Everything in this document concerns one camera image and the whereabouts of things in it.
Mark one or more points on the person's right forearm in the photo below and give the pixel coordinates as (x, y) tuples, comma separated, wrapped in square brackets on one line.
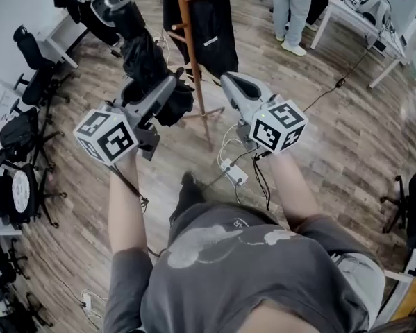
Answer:
[(291, 186)]

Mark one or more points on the brown wooden coat rack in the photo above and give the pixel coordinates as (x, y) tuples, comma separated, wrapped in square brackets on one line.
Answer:
[(193, 57)]

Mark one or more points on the grey backpack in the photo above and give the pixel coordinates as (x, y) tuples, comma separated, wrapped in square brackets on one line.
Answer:
[(374, 7)]

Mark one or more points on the person's grey t-shirt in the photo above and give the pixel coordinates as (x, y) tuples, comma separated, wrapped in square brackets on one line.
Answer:
[(246, 283)]

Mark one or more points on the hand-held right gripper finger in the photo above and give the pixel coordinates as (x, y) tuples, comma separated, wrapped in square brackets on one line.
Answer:
[(233, 97), (259, 89)]

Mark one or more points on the office chair with patterned cushion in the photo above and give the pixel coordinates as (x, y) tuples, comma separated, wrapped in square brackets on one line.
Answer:
[(20, 191)]

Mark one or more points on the black office chair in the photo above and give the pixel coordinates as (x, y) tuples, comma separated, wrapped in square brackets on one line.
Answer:
[(412, 203), (6, 265), (37, 71), (16, 137)]

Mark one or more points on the long white desk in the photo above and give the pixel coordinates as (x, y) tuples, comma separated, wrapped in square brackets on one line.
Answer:
[(350, 16)]

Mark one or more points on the person's left forearm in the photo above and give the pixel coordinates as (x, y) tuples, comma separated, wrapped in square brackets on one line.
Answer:
[(124, 203)]

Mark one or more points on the person's leg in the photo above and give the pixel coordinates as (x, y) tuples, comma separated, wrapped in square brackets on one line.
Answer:
[(190, 193)]

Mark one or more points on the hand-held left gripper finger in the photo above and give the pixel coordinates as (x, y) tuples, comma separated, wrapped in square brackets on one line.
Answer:
[(155, 97), (124, 95)]

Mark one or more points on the black jacket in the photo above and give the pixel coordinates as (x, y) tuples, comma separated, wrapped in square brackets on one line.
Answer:
[(214, 23)]

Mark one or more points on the small white desk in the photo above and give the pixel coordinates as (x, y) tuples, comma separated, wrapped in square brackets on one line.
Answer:
[(60, 35)]

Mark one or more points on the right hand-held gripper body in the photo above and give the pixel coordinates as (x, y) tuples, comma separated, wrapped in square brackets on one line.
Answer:
[(277, 127)]

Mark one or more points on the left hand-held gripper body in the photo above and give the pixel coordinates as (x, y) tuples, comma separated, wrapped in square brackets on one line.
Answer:
[(103, 137)]

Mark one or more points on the white power strip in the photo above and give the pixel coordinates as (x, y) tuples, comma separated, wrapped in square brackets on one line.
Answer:
[(233, 172), (87, 301)]

